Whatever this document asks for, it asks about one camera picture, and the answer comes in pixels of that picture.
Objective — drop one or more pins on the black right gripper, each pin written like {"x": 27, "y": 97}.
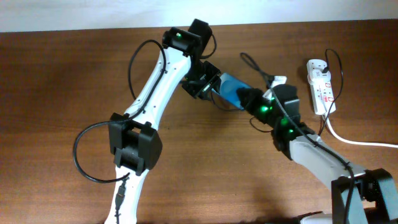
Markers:
{"x": 250, "y": 95}

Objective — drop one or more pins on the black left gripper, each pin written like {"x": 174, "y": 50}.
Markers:
{"x": 206, "y": 91}

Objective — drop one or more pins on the blue screen smartphone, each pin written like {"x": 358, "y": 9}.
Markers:
{"x": 228, "y": 89}

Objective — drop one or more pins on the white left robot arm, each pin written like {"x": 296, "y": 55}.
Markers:
{"x": 133, "y": 136}

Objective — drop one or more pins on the white power strip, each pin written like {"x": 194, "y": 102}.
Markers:
{"x": 320, "y": 86}

